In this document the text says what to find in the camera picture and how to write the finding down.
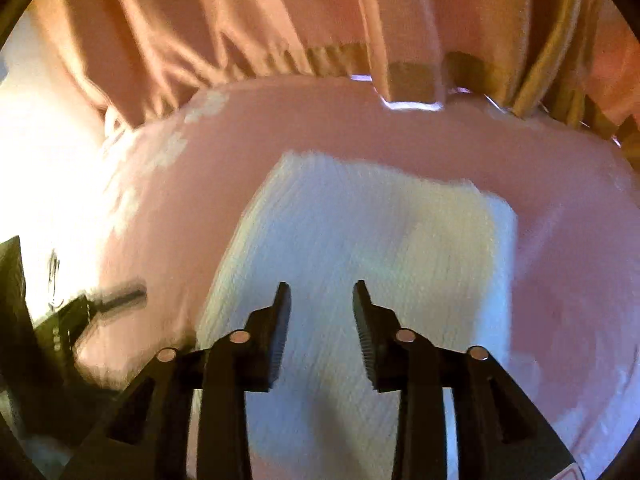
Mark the pink fleece blanket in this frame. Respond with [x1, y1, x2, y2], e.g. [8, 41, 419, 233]
[75, 77, 640, 480]

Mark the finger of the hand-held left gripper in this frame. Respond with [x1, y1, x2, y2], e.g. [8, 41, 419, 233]
[96, 282, 149, 311]

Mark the orange satin curtain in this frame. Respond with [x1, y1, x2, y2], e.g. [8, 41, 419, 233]
[30, 0, 640, 156]

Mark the white knitted sweater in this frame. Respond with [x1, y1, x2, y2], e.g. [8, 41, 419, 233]
[192, 150, 521, 480]

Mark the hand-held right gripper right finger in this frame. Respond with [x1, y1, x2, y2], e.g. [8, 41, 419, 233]
[352, 280, 576, 480]

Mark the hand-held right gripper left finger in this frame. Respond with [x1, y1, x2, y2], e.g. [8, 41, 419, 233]
[60, 281, 293, 480]

